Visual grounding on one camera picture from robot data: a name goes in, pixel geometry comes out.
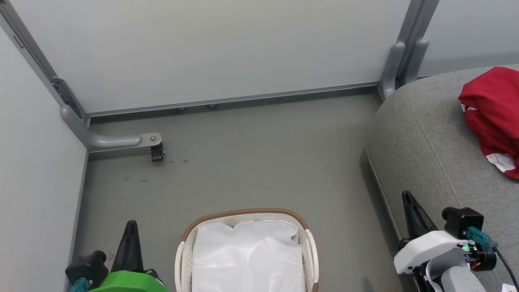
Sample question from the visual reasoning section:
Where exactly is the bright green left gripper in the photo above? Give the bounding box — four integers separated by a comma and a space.
87, 220, 169, 292

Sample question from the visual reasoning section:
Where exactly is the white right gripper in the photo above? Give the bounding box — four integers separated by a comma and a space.
393, 190, 473, 276

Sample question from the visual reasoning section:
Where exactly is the red garment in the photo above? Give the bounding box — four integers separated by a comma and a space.
458, 67, 519, 180

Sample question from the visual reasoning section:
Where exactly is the grey fabric sofa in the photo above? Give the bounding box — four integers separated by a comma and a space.
363, 63, 519, 292

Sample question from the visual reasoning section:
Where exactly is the white laundry basket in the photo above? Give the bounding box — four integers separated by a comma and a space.
174, 208, 320, 292

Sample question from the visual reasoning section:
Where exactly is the grey metal partition support foot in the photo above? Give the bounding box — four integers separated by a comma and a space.
61, 103, 163, 154

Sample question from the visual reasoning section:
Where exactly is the white basket liner bag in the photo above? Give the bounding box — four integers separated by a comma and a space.
191, 220, 305, 292

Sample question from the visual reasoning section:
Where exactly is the grey curved partition corner foot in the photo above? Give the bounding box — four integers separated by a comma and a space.
378, 38, 430, 101

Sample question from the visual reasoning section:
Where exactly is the teal left camera cable plug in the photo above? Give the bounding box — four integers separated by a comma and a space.
68, 277, 92, 292

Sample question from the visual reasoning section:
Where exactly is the black cable with teal plug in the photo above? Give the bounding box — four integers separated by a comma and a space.
465, 226, 519, 290

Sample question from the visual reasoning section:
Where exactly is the thin grey partition base rail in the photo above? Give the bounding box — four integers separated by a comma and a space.
67, 150, 90, 292

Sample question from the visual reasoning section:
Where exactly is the long aluminium partition base rail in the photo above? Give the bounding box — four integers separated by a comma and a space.
86, 82, 380, 118

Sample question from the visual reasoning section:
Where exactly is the grey aluminium partition post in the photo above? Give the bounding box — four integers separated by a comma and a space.
395, 0, 440, 88

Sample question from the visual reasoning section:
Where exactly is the grey partition post with bracket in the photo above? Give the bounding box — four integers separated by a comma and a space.
0, 0, 90, 124

